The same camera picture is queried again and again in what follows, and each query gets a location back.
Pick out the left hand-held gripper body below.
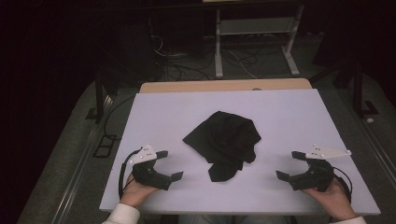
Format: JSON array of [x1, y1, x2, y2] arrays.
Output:
[[128, 143, 173, 191]]

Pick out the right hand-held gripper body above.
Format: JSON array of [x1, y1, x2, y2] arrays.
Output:
[[288, 143, 352, 192]]

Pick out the black shorts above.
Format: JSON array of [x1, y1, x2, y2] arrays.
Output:
[[182, 110, 262, 183]]

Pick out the person's left hand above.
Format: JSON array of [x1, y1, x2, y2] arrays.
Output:
[[120, 173, 161, 208]]

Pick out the person's right hand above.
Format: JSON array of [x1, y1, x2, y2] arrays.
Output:
[[301, 177, 358, 222]]

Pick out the black metal stand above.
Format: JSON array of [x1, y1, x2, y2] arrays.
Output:
[[351, 60, 380, 119], [85, 66, 114, 123]]

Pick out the white metal stand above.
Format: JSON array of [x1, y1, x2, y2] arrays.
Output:
[[214, 4, 305, 79]]

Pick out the black floor frame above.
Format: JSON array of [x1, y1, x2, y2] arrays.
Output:
[[92, 133, 118, 159]]

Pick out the black floor cable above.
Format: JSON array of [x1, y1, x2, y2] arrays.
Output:
[[103, 94, 135, 142]]

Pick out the tangle of floor cables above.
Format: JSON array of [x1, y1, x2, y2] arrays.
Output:
[[150, 33, 260, 82]]

